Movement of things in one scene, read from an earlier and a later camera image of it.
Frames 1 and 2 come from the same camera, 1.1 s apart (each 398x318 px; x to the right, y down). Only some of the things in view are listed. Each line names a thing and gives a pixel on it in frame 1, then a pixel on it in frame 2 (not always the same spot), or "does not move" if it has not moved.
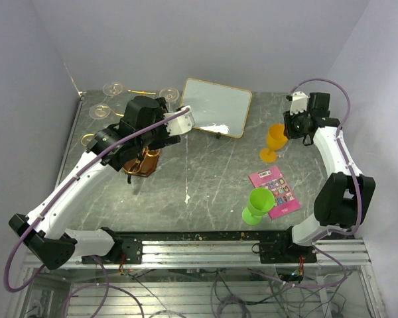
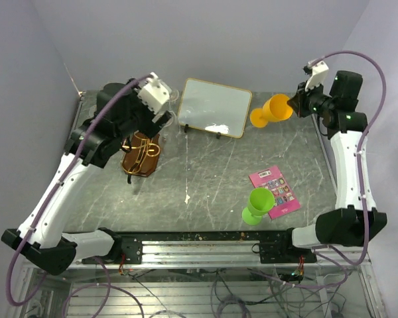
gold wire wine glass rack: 146,163 does not move
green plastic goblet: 261,201 does not move
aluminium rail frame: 203,279 does not move
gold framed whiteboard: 215,108 does not move
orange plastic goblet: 276,139 to 276,108
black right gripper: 289,132 to 298,102
